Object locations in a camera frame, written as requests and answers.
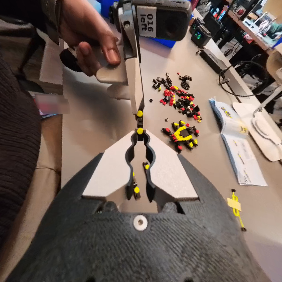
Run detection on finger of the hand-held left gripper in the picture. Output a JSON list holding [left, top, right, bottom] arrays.
[[125, 58, 145, 115]]

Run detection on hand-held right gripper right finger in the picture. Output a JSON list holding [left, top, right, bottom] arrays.
[[145, 130, 199, 203]]

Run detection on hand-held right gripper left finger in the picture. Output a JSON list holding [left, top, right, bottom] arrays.
[[82, 130, 137, 202]]

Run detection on pile of lego pieces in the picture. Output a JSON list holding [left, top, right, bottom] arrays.
[[152, 76, 203, 123]]

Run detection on yellow black lego model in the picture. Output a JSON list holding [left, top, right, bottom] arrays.
[[161, 120, 200, 154]]

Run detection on person's left hand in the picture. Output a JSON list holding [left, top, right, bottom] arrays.
[[59, 0, 121, 77]]

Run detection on black charger green light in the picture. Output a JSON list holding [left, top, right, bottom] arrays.
[[190, 26, 212, 48], [189, 17, 205, 34]]

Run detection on black power adapter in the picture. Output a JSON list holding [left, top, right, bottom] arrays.
[[199, 49, 229, 74]]

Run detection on masking tape piece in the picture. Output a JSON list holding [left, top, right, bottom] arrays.
[[227, 197, 242, 212]]

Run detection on white instruction booklet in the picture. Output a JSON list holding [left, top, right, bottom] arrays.
[[209, 96, 268, 186]]

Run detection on cluttered background desk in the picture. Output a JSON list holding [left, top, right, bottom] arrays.
[[227, 0, 282, 52]]

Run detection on pale wooden panel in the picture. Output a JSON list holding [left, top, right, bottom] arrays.
[[40, 40, 64, 95]]

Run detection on white stand base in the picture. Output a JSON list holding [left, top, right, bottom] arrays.
[[232, 84, 282, 162]]

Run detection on black cable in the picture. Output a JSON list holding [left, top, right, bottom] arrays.
[[218, 61, 272, 97]]

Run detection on yellow lego string black ends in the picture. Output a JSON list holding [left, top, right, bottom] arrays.
[[231, 189, 247, 232]]

